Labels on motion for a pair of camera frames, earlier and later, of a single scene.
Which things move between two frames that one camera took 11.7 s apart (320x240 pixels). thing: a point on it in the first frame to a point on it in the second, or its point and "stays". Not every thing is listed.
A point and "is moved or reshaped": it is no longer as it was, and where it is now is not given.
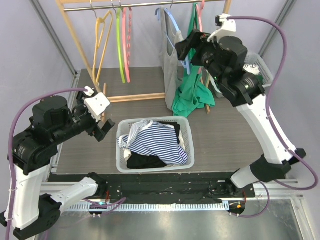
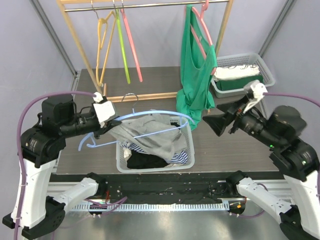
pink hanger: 127,21 to 139,71
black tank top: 141,161 stays
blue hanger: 187,62 to 89,145
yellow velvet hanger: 101,21 is moved or reshaped
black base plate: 153,188 stays
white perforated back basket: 252,58 stays
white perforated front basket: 124,125 stays
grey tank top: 170,37 to 167,143
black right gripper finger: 185,47 to 218,122
